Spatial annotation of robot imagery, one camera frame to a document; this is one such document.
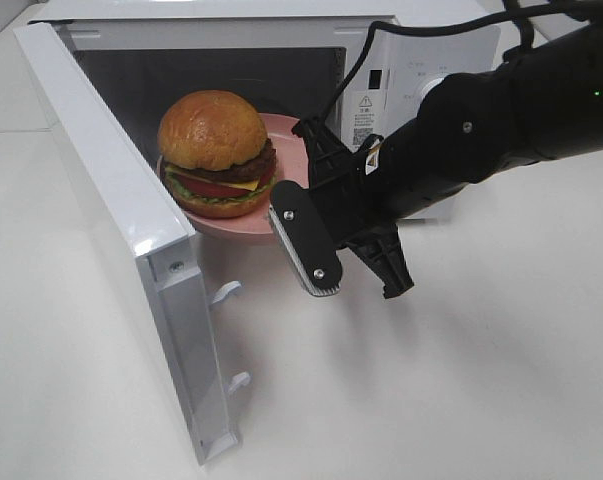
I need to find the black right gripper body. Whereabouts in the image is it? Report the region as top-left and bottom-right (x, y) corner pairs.
(310, 134), (461, 248)

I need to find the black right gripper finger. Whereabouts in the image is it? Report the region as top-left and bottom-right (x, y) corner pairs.
(292, 117), (355, 190)
(345, 223), (414, 299)

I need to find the pink round plate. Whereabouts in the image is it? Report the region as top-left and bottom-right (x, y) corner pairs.
(172, 113), (309, 245)

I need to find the burger with lettuce and tomato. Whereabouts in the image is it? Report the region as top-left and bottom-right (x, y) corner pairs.
(157, 90), (278, 219)

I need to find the white microwave door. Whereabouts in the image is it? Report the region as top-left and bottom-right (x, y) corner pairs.
(15, 23), (250, 464)

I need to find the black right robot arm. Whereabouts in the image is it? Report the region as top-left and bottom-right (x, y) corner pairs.
(283, 17), (603, 298)

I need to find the white upper microwave knob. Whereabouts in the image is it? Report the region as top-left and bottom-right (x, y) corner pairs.
(415, 75), (445, 104)

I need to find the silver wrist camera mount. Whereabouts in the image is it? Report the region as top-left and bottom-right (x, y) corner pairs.
(268, 180), (343, 297)

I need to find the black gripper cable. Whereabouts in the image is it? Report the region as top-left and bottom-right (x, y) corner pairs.
(320, 0), (590, 124)

